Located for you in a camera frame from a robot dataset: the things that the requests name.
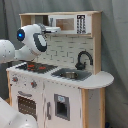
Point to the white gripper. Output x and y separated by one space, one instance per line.
49 29

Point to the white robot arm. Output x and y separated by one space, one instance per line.
32 36

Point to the wooden toy kitchen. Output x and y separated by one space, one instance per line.
73 51

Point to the black toy stovetop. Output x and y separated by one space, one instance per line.
36 67

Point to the grey toy sink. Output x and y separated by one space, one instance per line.
72 74

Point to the right red oven knob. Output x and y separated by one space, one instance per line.
33 84

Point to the red oven knob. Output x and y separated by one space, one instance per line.
33 84
15 79

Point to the left red oven knob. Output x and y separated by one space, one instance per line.
15 79

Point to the toy oven door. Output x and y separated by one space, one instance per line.
29 102

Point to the white cabinet door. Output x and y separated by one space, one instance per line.
63 106

